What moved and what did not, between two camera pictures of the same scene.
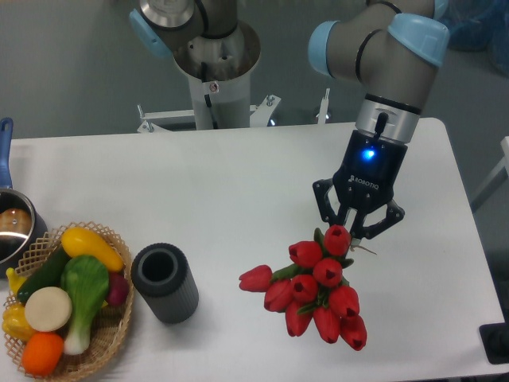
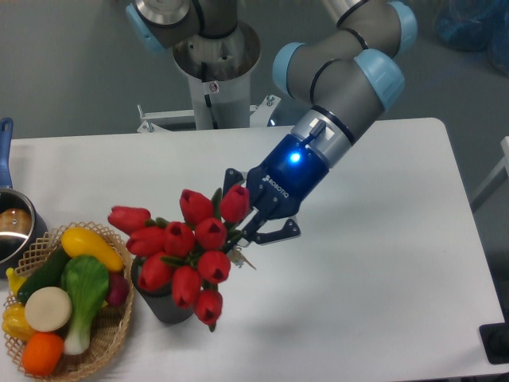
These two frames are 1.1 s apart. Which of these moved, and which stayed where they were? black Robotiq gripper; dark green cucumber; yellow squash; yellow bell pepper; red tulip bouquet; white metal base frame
Moved: red tulip bouquet; black Robotiq gripper
Stayed: dark green cucumber; white metal base frame; yellow squash; yellow bell pepper
